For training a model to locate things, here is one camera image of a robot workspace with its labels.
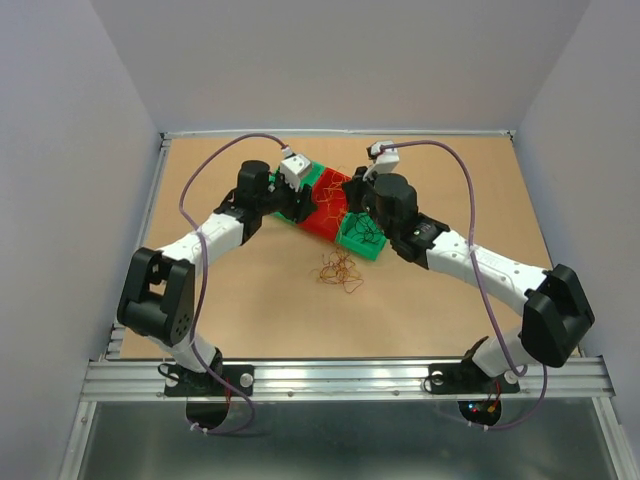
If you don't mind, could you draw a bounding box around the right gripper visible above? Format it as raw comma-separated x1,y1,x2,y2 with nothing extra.
343,164,396,239

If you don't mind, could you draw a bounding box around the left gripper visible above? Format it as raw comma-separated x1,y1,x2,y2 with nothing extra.
257,170,319,225

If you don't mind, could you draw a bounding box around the wire bundle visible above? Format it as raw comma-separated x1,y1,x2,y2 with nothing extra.
310,247,365,295

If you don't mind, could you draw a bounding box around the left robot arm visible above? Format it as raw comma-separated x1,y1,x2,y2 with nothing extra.
116,154,316,394

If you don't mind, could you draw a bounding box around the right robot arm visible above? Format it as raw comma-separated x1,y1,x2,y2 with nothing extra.
342,167,595,390

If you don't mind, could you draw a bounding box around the red bin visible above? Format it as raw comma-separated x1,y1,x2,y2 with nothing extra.
299,167,350,243

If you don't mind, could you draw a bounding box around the right green bin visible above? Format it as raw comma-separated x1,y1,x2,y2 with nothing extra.
335,213,387,261

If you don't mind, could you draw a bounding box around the green bin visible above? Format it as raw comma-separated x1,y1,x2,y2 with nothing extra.
273,161,325,223
335,213,387,261

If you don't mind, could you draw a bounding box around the left green bin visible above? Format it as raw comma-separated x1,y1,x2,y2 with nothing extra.
273,161,325,223

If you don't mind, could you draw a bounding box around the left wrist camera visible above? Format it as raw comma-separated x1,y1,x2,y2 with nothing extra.
279,154,313,192

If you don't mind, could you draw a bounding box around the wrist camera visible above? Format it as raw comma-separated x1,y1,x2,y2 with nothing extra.
363,140,400,181
279,154,313,192

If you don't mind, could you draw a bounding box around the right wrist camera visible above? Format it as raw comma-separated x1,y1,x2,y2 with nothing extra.
363,140,400,181

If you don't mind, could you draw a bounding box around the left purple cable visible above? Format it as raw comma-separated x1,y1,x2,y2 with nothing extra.
178,132,296,436

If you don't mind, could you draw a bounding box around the purple cable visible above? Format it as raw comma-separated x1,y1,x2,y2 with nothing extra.
394,140,547,433
178,132,296,436

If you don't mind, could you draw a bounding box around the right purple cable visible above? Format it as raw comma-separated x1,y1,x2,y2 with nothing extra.
394,140,547,433

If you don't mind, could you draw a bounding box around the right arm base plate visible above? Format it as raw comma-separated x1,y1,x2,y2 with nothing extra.
422,362,520,395

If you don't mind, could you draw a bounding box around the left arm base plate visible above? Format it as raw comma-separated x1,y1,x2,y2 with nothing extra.
157,363,255,398

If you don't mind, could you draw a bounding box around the aluminium rail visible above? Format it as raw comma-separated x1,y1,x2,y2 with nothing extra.
80,357,615,403

